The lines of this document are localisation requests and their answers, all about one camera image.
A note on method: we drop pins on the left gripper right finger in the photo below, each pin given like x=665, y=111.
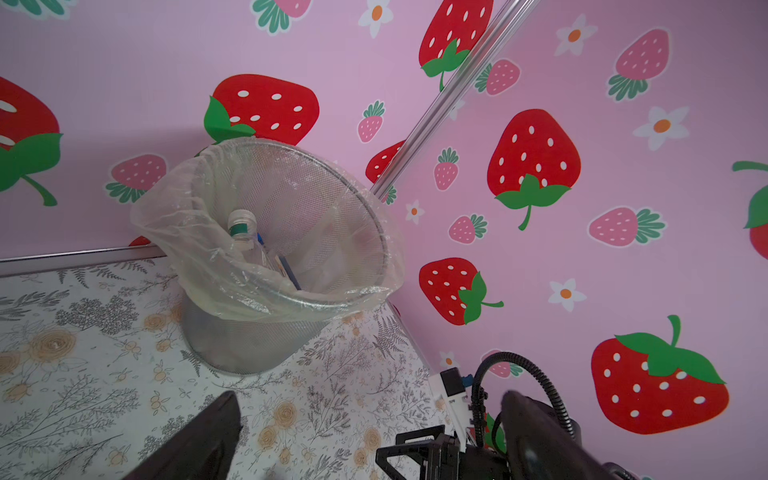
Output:
x=538, y=448

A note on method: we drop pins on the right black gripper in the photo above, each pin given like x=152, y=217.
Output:
x=439, y=456

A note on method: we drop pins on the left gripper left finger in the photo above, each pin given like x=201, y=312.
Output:
x=203, y=449

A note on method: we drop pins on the crushed clear bottle blue cap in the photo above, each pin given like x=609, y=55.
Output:
x=273, y=260

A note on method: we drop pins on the clear bottle green neck label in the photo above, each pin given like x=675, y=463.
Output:
x=242, y=227

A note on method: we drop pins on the translucent grey waste bin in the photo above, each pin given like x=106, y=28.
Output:
x=269, y=244

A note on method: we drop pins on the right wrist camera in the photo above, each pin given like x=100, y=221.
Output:
x=449, y=388

